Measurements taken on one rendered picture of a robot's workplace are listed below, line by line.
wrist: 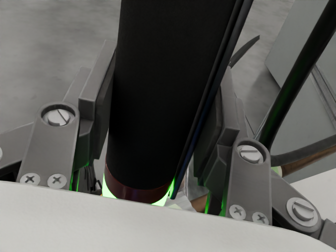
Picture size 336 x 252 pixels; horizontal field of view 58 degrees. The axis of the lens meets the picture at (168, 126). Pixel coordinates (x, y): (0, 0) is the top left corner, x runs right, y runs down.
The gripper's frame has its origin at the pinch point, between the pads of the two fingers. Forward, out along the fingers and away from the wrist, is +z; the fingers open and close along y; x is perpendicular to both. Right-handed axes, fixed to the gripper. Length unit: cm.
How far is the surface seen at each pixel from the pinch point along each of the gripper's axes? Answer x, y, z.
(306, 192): -31.9, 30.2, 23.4
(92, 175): -36.0, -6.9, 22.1
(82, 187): -49, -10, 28
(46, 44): -154, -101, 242
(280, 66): -133, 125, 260
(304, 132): -73, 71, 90
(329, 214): -30.1, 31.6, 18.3
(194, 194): -39.6, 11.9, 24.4
